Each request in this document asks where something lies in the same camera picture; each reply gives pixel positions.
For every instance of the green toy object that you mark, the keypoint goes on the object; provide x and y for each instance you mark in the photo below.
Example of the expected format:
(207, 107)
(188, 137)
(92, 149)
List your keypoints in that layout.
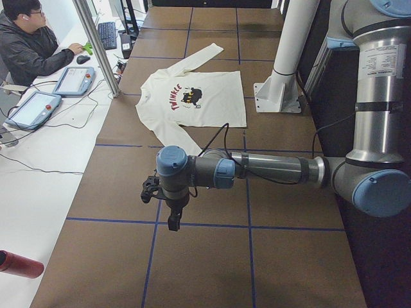
(88, 48)

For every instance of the teach pendant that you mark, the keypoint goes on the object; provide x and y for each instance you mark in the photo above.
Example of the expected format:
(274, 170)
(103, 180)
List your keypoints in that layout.
(34, 111)
(74, 81)

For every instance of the black keyboard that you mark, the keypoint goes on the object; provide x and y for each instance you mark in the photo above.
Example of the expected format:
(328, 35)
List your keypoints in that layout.
(107, 34)

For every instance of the near teach pendant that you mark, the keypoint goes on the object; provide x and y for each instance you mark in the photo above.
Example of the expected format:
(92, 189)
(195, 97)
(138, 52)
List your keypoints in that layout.
(34, 111)

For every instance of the black computer mouse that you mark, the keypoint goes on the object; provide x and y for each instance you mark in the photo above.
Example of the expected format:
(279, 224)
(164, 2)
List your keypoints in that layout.
(82, 59)

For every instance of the cream long-sleeve cat shirt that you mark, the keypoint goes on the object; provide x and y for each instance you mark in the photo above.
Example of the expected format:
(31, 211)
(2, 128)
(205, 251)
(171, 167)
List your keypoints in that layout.
(179, 96)

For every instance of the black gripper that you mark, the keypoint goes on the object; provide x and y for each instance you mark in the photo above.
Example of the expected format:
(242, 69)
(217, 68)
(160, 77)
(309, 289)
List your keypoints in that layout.
(175, 206)

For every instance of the person in black jacket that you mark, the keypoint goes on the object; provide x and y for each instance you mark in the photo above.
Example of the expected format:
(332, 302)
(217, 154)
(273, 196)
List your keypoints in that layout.
(28, 45)

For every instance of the white camera mast with base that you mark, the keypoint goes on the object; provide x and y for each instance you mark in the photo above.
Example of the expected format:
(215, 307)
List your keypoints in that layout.
(279, 93)

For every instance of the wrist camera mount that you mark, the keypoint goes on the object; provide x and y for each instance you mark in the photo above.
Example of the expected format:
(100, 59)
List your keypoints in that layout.
(150, 189)

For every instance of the far teach pendant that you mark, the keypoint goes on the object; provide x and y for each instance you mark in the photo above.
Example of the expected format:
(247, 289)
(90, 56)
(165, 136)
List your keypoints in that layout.
(74, 81)

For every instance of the red cylinder bottle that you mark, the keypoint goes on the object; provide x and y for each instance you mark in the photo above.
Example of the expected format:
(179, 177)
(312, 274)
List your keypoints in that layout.
(21, 266)

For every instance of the aluminium frame post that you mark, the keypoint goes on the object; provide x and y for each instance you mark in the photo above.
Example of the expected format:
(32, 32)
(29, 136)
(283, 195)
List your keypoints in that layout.
(86, 19)

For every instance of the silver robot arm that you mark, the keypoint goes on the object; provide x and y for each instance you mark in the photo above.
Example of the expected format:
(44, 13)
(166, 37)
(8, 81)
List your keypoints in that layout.
(368, 176)

